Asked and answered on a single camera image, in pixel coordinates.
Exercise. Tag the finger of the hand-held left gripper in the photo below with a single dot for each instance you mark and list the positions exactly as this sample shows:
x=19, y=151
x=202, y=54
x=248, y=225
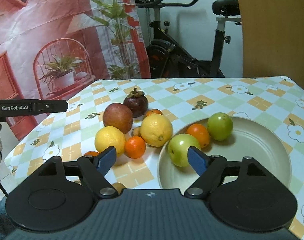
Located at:
x=54, y=106

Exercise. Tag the wooden panel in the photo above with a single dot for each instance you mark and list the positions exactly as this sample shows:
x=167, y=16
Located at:
x=267, y=30

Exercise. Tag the yellow lemon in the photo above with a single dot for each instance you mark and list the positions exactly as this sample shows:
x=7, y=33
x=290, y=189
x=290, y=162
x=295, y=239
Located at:
x=155, y=129
x=109, y=140

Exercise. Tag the cream round plate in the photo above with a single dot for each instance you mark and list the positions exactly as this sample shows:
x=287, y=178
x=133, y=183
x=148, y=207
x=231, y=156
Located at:
x=254, y=150

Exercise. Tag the checkered floral tablecloth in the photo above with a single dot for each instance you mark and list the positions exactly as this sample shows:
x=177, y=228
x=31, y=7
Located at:
x=167, y=97

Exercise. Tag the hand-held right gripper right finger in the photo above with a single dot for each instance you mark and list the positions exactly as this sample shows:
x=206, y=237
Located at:
x=197, y=160

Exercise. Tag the orange tangerine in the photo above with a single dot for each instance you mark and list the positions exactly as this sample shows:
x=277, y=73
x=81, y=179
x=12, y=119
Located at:
x=135, y=147
x=91, y=153
x=198, y=133
x=154, y=112

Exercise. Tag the small brown longan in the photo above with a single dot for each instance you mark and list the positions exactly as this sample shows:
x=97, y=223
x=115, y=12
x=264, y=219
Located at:
x=137, y=131
x=119, y=187

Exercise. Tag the dark purple mangosteen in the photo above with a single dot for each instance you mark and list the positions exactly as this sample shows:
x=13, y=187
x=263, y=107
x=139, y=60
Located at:
x=135, y=103

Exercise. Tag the red apple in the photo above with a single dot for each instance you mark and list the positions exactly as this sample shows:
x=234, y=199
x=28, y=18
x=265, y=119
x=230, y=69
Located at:
x=117, y=117

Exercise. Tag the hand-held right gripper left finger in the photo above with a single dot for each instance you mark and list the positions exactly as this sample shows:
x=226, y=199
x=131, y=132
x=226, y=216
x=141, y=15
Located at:
x=107, y=158

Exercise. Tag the printed backdrop cloth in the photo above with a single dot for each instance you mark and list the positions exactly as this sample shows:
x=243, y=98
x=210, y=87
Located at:
x=42, y=17

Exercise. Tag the green apple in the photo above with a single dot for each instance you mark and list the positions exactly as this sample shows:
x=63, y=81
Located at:
x=219, y=126
x=180, y=147

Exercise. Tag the black exercise bike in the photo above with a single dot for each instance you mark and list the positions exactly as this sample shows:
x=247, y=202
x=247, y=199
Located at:
x=167, y=52

